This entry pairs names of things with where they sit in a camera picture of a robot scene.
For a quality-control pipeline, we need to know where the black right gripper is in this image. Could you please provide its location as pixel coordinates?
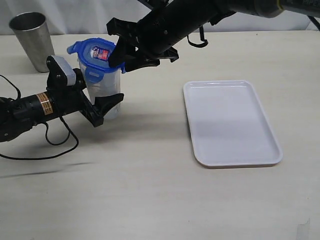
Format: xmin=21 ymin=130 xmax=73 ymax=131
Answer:
xmin=106 ymin=17 xmax=179 ymax=73

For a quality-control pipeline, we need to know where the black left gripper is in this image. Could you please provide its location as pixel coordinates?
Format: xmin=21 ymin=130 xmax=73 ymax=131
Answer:
xmin=46 ymin=67 xmax=125 ymax=127

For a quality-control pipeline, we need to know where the blue snap-lock container lid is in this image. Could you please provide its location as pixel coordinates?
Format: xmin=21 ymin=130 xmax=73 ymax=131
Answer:
xmin=66 ymin=37 xmax=126 ymax=84

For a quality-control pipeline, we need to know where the stainless steel cup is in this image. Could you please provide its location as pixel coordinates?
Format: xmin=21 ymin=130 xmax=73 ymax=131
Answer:
xmin=8 ymin=12 xmax=55 ymax=73

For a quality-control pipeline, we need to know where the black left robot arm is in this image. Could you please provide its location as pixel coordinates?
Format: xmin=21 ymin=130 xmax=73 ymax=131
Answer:
xmin=0 ymin=55 xmax=124 ymax=142

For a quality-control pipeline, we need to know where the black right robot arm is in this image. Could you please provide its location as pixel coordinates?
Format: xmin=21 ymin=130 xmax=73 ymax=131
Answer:
xmin=106 ymin=0 xmax=320 ymax=72

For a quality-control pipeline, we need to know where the white backdrop curtain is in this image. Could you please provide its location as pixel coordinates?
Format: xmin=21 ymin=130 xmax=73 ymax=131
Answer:
xmin=0 ymin=0 xmax=317 ymax=35

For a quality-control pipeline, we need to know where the white rectangular plastic tray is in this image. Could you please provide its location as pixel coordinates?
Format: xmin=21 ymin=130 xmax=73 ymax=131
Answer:
xmin=183 ymin=80 xmax=283 ymax=168

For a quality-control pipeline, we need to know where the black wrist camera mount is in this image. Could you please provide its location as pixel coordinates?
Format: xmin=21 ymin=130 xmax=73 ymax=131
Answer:
xmin=46 ymin=55 xmax=76 ymax=87

